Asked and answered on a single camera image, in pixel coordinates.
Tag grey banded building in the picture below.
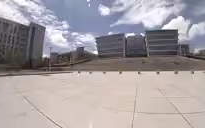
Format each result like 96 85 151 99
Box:
95 33 127 58

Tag pale concrete slab plaza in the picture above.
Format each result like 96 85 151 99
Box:
0 70 205 128

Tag low distant buildings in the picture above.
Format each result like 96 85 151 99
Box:
49 46 97 66

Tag row of low bollards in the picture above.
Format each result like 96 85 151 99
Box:
76 70 196 75

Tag brown sloped embankment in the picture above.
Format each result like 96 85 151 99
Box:
49 55 205 72

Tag grey glass building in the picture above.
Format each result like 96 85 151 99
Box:
125 34 148 58

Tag pole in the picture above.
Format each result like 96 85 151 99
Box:
48 46 53 72

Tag grey striped building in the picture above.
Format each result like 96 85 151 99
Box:
144 29 180 57

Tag tall grey building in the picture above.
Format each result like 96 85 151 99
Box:
0 14 47 69

